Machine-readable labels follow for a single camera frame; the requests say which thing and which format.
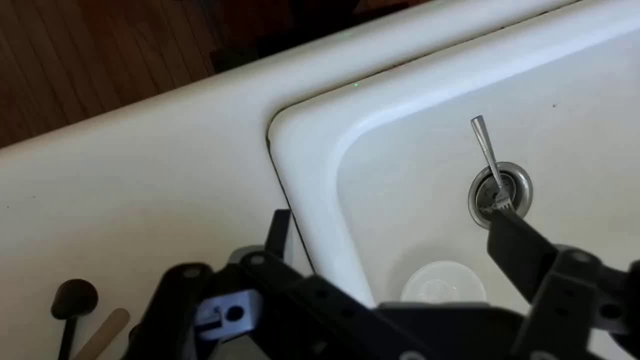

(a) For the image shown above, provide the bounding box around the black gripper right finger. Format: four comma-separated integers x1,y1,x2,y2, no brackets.
486,208,640,360

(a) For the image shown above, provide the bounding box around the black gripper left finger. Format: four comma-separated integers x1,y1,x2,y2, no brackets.
124,208,437,360

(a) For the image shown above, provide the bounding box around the metal sink drain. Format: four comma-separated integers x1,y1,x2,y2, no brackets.
466,160,537,228

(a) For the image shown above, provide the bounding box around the white round plastic lid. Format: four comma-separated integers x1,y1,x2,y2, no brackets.
399,259,488,308

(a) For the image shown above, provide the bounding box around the black spoon utensil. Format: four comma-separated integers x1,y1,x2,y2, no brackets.
70,306,133,360

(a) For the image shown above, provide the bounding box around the silver metal fork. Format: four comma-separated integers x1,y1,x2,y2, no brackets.
471,114,518,216

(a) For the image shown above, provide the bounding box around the black round-headed measuring spoon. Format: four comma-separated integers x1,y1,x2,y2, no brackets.
51,278,100,360

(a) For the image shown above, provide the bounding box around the white ceramic sink basin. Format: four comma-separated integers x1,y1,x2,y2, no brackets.
264,0,640,360

